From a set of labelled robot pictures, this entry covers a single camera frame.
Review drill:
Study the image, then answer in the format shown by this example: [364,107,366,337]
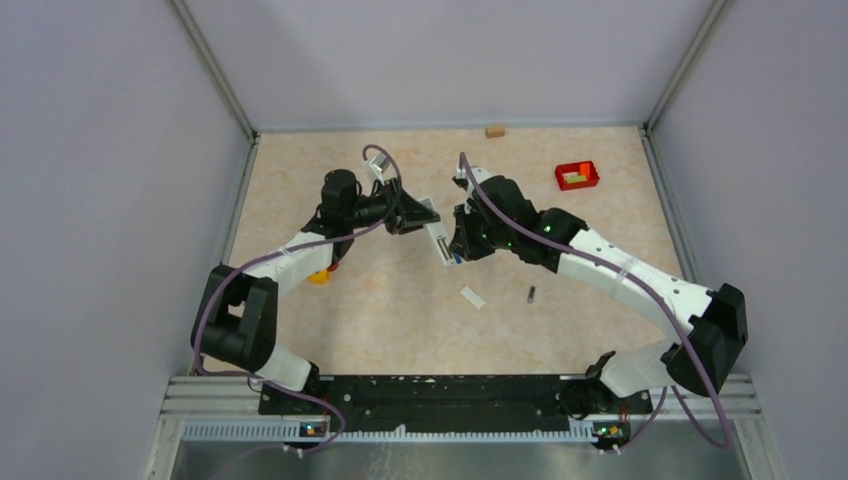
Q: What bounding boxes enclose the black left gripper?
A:
[346,177,440,235]

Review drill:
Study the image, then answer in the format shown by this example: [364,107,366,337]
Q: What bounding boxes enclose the white remote control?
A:
[424,219,455,266]

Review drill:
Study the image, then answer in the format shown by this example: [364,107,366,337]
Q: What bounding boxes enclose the white battery cover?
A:
[460,287,486,310]

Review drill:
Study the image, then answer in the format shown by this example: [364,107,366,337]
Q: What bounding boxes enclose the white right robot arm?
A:
[449,168,748,412]

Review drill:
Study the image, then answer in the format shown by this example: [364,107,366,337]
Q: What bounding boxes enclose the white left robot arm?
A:
[190,169,441,414]

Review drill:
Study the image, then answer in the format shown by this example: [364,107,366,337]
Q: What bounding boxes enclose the small wooden block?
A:
[484,124,506,139]

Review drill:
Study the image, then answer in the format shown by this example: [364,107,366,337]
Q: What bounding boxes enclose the yellow traffic light toy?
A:
[308,269,331,285]

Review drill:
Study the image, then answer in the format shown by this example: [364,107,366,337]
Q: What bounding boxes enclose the red plastic bin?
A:
[554,160,600,191]

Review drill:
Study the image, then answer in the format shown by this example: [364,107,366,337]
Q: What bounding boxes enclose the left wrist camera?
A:
[365,151,395,183]

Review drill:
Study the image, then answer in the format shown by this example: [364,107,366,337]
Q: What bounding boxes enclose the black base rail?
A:
[258,374,653,433]

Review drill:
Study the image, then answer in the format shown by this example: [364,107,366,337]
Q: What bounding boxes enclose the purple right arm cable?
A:
[458,152,735,455]

